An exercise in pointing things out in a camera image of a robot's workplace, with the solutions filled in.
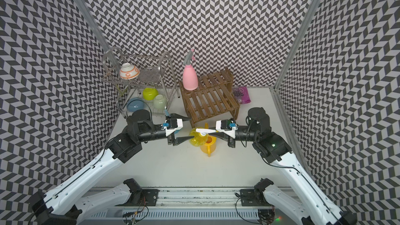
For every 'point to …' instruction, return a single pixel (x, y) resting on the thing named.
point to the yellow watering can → (211, 145)
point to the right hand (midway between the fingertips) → (212, 133)
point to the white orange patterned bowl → (128, 71)
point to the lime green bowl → (149, 94)
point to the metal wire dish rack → (141, 82)
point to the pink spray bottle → (190, 79)
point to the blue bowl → (134, 103)
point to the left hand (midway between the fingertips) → (190, 127)
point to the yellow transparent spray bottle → (198, 140)
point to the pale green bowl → (160, 102)
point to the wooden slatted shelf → (214, 96)
